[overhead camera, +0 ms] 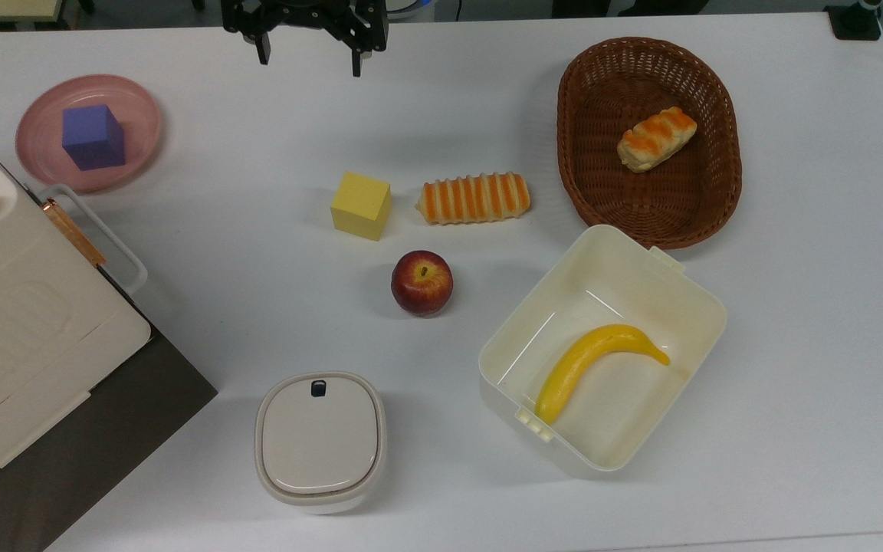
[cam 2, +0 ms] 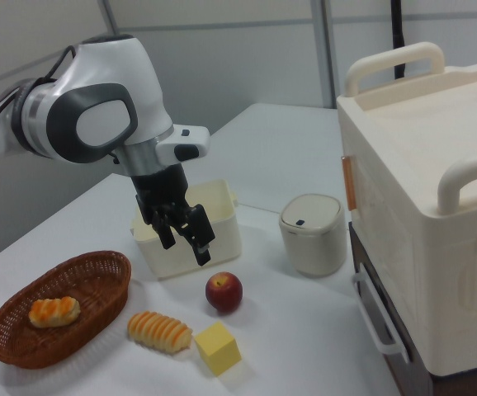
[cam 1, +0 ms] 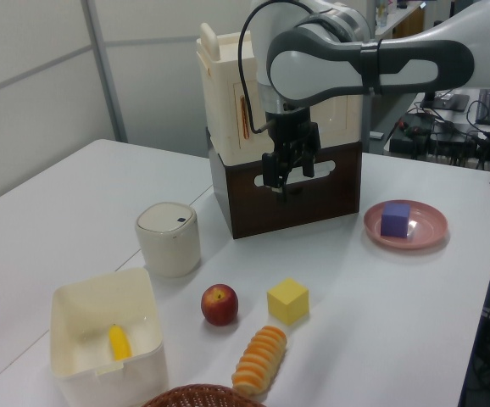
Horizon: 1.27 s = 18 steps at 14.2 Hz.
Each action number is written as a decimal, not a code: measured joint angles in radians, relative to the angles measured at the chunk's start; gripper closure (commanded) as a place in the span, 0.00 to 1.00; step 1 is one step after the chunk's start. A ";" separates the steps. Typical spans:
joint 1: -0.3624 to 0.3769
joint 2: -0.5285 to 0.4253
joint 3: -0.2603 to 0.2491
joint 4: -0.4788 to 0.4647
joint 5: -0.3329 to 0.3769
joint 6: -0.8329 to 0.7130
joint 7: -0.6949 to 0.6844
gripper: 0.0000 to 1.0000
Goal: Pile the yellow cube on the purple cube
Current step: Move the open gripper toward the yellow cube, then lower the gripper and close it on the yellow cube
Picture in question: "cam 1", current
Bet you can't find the yellow toy banana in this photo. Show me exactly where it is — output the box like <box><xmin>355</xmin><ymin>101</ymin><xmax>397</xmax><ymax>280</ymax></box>
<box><xmin>108</xmin><ymin>323</ymin><xmax>133</xmax><ymax>362</ymax></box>

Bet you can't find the orange striped toy bread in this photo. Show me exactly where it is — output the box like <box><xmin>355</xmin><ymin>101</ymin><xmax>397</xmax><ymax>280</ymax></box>
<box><xmin>231</xmin><ymin>325</ymin><xmax>288</xmax><ymax>398</ymax></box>

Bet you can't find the yellow cube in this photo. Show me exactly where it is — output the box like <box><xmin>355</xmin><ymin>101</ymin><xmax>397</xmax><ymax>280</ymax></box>
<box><xmin>266</xmin><ymin>277</ymin><xmax>310</xmax><ymax>326</ymax></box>

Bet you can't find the dark brown drawer box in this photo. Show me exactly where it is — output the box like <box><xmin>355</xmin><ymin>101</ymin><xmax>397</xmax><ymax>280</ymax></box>
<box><xmin>208</xmin><ymin>140</ymin><xmax>364</xmax><ymax>240</ymax></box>

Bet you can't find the black monitor stand base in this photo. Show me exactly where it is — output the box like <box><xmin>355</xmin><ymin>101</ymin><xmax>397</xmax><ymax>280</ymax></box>
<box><xmin>420</xmin><ymin>92</ymin><xmax>471</xmax><ymax>113</ymax></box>

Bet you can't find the cream open plastic bin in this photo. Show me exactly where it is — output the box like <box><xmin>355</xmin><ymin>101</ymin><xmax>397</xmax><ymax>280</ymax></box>
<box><xmin>49</xmin><ymin>266</ymin><xmax>169</xmax><ymax>407</ymax></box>

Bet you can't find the black electronics box with cables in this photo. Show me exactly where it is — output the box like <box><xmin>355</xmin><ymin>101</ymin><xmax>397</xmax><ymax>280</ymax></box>
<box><xmin>387</xmin><ymin>113</ymin><xmax>490</xmax><ymax>167</ymax></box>

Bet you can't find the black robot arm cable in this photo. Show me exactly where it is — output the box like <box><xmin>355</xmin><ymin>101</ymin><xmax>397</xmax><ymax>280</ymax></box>
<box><xmin>237</xmin><ymin>0</ymin><xmax>273</xmax><ymax>134</ymax></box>

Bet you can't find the pink plate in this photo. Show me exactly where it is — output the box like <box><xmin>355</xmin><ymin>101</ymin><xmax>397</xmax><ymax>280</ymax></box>
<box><xmin>363</xmin><ymin>199</ymin><xmax>448</xmax><ymax>250</ymax></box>

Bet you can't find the red apple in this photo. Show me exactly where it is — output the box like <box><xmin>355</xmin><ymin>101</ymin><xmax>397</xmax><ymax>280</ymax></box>
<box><xmin>200</xmin><ymin>283</ymin><xmax>240</xmax><ymax>326</ymax></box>

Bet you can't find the purple cube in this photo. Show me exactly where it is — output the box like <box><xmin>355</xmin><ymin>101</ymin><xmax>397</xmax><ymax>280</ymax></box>
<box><xmin>380</xmin><ymin>202</ymin><xmax>412</xmax><ymax>240</ymax></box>

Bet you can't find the cream plastic toy cabinet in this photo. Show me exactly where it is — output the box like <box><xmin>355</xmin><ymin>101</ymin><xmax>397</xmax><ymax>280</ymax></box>
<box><xmin>195</xmin><ymin>21</ymin><xmax>361</xmax><ymax>164</ymax></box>

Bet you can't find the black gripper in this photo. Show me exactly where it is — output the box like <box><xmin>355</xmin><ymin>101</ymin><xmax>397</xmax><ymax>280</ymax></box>
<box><xmin>261</xmin><ymin>105</ymin><xmax>322</xmax><ymax>204</ymax></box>

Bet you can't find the cream round lidded canister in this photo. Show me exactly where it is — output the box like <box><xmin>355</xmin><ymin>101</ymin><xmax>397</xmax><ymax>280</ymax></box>
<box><xmin>134</xmin><ymin>201</ymin><xmax>202</xmax><ymax>279</ymax></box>

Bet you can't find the brown wicker basket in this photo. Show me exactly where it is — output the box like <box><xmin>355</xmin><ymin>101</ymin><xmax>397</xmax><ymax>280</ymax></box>
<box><xmin>141</xmin><ymin>383</ymin><xmax>267</xmax><ymax>407</ymax></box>

